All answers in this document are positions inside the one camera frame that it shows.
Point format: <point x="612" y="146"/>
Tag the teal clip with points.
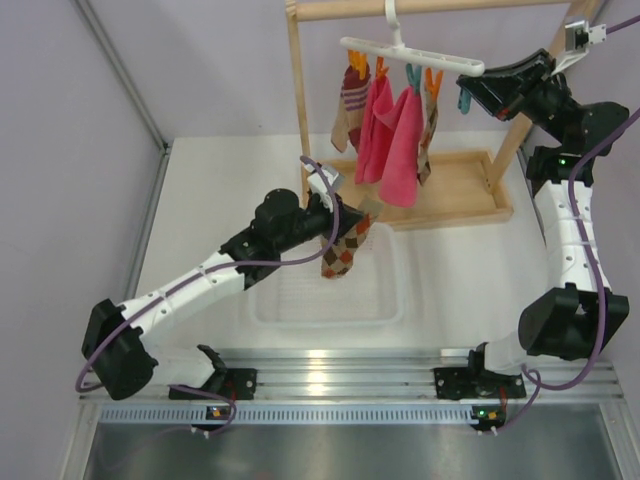
<point x="464" y="102"/>
<point x="414" y="75"/>

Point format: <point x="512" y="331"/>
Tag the aluminium frame post left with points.
<point x="97" y="30"/>

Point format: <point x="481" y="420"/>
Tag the orange clip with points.
<point x="381" y="69"/>
<point x="358" y="62"/>
<point x="433" y="81"/>

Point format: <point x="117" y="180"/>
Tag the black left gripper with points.
<point x="330" y="217"/>

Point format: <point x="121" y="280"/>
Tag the wooden drying rack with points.
<point x="466" y="187"/>

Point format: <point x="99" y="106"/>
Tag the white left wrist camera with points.
<point x="329" y="179"/>

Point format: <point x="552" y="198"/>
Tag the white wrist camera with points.
<point x="579" y="37"/>
<point x="329" y="179"/>

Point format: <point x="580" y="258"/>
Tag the white plastic basket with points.
<point x="371" y="294"/>

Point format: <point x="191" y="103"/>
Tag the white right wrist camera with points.
<point x="579" y="37"/>

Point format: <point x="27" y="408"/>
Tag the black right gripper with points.
<point x="501" y="91"/>

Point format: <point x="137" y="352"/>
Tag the argyle beige orange sock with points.
<point x="423" y="160"/>

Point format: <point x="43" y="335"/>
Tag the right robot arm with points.
<point x="578" y="314"/>

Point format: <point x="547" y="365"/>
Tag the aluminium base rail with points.
<point x="389" y="387"/>

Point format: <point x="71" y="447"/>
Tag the white clip hanger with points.
<point x="397" y="50"/>

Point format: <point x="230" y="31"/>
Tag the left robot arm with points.
<point x="120" y="340"/>

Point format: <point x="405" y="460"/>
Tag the beige maroon striped sock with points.
<point x="350" y="114"/>

